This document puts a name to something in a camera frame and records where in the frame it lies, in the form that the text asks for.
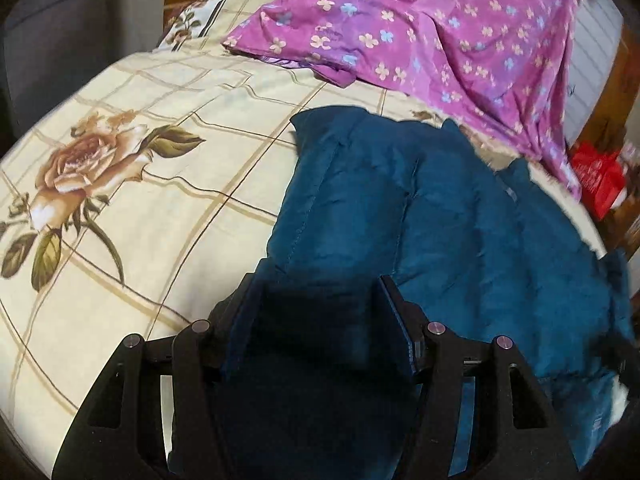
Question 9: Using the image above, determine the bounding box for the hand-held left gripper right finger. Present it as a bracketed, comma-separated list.
[377, 274, 581, 480]

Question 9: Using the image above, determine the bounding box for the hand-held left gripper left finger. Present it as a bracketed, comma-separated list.
[51, 272, 262, 480]

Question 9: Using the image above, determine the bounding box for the blue padded jacket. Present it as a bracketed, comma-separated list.
[167, 107, 636, 480]

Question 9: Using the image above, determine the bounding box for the cream rose print bed sheet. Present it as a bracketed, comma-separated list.
[0, 0, 608, 466]

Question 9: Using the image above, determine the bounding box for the red bag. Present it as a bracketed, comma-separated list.
[570, 141, 626, 220]

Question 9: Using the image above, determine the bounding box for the purple floral blanket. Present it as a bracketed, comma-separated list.
[222, 0, 593, 201]

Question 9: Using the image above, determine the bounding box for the wooden cabinet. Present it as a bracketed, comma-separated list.
[565, 30, 640, 261]

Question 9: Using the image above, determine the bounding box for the grey sofa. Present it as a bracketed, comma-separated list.
[0, 0, 168, 146]

